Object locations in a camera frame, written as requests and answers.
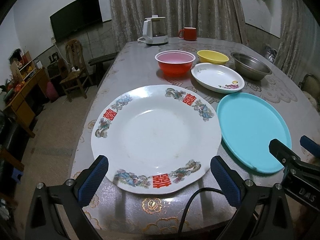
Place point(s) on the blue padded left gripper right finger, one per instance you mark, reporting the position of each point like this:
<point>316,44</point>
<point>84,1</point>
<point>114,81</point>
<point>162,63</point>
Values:
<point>227,179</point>

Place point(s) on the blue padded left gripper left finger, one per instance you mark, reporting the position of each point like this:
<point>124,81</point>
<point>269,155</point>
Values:
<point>90,179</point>

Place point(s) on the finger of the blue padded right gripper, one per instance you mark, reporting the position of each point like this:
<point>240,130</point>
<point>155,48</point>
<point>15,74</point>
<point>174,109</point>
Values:
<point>310,145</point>
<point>282,153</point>

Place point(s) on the turquoise plastic plate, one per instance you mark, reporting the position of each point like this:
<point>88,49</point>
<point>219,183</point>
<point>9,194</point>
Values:
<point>248,124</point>

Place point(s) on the large white decorated plate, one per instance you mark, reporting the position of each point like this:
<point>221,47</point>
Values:
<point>157,139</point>

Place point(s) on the stainless steel bowl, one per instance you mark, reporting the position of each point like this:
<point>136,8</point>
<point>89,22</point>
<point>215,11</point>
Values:
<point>250,67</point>

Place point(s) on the white oval floral dish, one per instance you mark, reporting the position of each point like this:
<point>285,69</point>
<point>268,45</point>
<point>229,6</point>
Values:
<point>218,78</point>

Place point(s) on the yellow plastic bowl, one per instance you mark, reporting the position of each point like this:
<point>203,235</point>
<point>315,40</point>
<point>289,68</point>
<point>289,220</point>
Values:
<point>214,57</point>

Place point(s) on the red plastic bowl pink inside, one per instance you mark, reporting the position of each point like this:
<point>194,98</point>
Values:
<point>175,63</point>

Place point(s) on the cushioned chair at right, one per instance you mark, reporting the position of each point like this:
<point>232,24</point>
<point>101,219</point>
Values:
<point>310,87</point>

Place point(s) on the sheer window curtain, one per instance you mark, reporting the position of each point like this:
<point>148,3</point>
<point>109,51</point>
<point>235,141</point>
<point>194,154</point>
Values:
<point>298,52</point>

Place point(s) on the wooden side cabinet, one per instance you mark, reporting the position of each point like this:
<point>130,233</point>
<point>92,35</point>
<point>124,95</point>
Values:
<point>29,76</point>

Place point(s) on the wooden chair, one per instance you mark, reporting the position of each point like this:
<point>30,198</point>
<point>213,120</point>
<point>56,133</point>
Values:
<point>78,74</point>

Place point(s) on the dark bench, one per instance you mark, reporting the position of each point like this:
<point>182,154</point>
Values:
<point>99,70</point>

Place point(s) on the red mug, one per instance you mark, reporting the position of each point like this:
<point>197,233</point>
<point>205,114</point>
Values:
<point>188,34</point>

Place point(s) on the white electric kettle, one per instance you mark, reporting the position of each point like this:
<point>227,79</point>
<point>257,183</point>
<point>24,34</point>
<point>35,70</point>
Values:
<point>154,31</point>

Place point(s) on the beige patterned curtain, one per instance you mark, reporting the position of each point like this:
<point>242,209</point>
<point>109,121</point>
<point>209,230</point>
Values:
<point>218,19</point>

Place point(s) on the black wall television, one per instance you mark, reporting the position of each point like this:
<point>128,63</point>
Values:
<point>75,17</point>

